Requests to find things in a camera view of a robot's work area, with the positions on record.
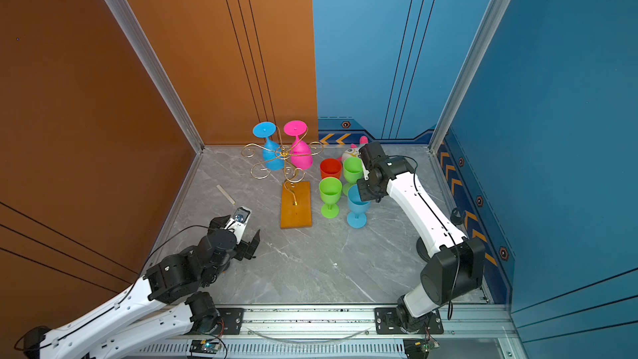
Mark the green wine glass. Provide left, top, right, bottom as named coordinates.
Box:
left=342, top=157, right=364, bottom=196
left=319, top=177, right=342, bottom=219

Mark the blue wine glass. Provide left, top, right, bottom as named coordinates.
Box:
left=253, top=121, right=284, bottom=171
left=347, top=185, right=371, bottom=229

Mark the green wine glass front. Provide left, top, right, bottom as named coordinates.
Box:
left=319, top=177, right=342, bottom=219

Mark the red wine glass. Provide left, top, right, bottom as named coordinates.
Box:
left=320, top=158, right=342, bottom=180

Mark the pink wine glass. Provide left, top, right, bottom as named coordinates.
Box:
left=284, top=121, right=313, bottom=171

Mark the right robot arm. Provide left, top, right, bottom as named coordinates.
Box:
left=357, top=142, right=486, bottom=332

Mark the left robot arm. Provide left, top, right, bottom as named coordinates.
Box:
left=15, top=207, right=260, bottom=358

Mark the wooden rack base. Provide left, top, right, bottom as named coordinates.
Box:
left=280, top=181, right=312, bottom=229

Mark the blue wine glass back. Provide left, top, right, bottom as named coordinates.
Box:
left=253, top=121, right=284, bottom=171

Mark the white plush bird toy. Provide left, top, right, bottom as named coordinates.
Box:
left=341, top=136, right=369, bottom=163

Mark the left circuit board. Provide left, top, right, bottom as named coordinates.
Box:
left=189, top=339, right=225, bottom=358

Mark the circuit board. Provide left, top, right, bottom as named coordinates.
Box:
left=189, top=339, right=225, bottom=358
left=403, top=339, right=440, bottom=359

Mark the right circuit board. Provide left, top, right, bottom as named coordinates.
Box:
left=403, top=339, right=440, bottom=359

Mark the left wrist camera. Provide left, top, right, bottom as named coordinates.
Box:
left=224, top=207, right=251, bottom=244

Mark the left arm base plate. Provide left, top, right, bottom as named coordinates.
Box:
left=205, top=307, right=245, bottom=337

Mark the gold wire glass rack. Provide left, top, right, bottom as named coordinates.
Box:
left=241, top=122, right=323, bottom=183

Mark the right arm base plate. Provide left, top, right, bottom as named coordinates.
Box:
left=374, top=305, right=445, bottom=335

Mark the aluminium front rail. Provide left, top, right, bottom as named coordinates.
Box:
left=123, top=304, right=526, bottom=358

